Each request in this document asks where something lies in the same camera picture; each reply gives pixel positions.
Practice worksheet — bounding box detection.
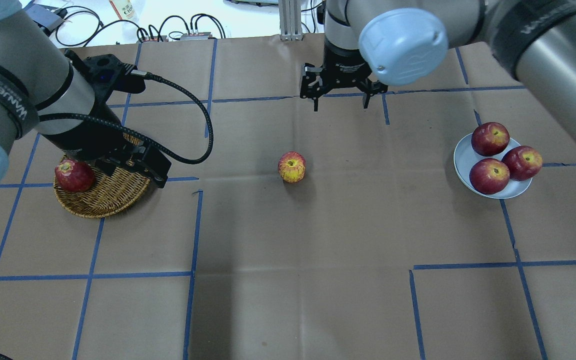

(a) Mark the dark red apple in basket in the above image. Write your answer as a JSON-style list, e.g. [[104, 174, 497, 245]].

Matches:
[[54, 158, 96, 193]]

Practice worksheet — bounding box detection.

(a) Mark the light blue plate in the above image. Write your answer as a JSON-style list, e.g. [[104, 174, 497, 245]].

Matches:
[[453, 132, 533, 200]]

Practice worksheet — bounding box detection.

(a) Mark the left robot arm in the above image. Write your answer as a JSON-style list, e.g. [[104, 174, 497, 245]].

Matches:
[[0, 0, 171, 188]]

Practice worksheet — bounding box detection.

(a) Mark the aluminium frame post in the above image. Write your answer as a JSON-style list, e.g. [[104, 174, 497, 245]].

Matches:
[[278, 0, 303, 41]]

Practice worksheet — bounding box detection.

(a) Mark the plastic bottle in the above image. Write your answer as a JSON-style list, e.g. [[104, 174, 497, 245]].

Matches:
[[109, 0, 136, 20]]

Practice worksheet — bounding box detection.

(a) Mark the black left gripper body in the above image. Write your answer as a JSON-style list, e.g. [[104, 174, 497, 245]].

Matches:
[[62, 49, 171, 188]]

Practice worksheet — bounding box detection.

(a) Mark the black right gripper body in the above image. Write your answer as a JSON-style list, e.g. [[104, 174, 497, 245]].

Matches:
[[300, 42, 389, 101]]

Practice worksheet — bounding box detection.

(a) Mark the red apple on plate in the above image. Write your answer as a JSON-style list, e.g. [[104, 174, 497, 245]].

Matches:
[[502, 145, 543, 182], [471, 121, 511, 157], [468, 158, 510, 195]]

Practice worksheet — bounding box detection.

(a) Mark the yellow-red apple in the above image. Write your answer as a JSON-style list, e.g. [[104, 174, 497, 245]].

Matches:
[[278, 151, 306, 183]]

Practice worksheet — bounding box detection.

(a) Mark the black braided cable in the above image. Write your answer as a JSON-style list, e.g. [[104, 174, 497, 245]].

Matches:
[[38, 70, 215, 165]]

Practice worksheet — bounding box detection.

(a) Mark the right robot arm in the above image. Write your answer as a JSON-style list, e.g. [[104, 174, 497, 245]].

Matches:
[[300, 0, 576, 142]]

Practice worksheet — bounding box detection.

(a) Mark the woven wicker basket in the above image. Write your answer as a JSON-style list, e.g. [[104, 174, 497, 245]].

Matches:
[[53, 154, 151, 219]]

